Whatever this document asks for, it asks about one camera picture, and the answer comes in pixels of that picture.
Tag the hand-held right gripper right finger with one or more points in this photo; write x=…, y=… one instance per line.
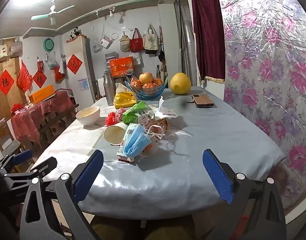
x=218, y=177

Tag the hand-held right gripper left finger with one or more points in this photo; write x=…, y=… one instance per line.
x=89, y=172

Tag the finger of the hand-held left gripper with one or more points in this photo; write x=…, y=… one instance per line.
x=40, y=167
x=22, y=156

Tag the white and red carton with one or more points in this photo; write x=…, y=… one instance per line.
x=122, y=151

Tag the white paper cup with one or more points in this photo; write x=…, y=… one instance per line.
x=112, y=134

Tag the blue face mask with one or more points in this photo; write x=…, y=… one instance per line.
x=135, y=142

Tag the clear plastic cup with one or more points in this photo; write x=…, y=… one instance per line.
x=150, y=150

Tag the green snack packet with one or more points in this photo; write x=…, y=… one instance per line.
x=135, y=112

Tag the brown paper bag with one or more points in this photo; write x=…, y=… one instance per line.
x=160, y=124

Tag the white wrapper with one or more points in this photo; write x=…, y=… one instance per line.
x=165, y=111

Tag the wooden chair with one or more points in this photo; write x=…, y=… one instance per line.
x=7, y=145

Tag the red plastic table cover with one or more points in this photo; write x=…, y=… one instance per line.
x=30, y=120

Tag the light blue tablecloth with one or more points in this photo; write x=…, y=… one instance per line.
x=193, y=135

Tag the white ceramic bowl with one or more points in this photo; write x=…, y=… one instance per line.
x=87, y=117

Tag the red crumpled plastic bag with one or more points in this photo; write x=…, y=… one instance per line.
x=110, y=119

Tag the orange cardboard box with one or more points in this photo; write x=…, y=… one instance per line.
x=41, y=93

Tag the pink crumpled plastic bag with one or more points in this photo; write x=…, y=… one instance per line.
x=120, y=112

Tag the red hanging plastic bag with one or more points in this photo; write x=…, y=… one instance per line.
x=24, y=78

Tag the phone in brown case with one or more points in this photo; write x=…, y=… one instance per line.
x=203, y=100

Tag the yellow plastic bag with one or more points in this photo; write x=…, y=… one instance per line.
x=124, y=98

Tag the steel thermos bottle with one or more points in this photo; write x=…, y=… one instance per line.
x=109, y=90

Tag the small blue fridge poster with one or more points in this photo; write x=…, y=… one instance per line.
x=83, y=84

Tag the white refrigerator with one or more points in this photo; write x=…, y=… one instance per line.
x=77, y=85

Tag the blue glass fruit bowl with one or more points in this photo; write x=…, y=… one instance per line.
x=145, y=93

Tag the yellow pomelo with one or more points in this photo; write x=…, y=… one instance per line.
x=180, y=83

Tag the orange in plastic wrapper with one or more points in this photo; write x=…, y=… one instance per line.
x=158, y=81
x=150, y=86
x=135, y=83

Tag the large red diamond poster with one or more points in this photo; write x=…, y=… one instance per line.
x=74, y=64

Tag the beige printed cloth bag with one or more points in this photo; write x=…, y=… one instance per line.
x=0, y=52

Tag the grey hanging bag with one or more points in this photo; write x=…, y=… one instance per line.
x=15, y=48

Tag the red yellow apple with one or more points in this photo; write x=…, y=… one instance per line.
x=146, y=78

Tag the red gift box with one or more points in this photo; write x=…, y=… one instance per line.
x=121, y=67

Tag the green plastic basin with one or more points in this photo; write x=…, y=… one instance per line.
x=48, y=44

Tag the grey plastic drawer unit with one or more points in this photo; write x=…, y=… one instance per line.
x=110, y=56

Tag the floral plastic sheet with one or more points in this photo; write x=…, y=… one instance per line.
x=268, y=67

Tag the clear hanging plastic bag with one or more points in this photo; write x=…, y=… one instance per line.
x=105, y=42

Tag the panda plush toys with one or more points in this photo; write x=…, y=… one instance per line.
x=74, y=33

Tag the beige hanging bag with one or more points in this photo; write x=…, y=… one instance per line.
x=124, y=43

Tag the red handbag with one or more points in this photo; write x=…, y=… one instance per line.
x=136, y=43

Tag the white printed tote bag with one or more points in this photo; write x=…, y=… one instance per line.
x=151, y=40

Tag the green ceiling fan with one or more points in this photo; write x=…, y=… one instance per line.
x=51, y=11

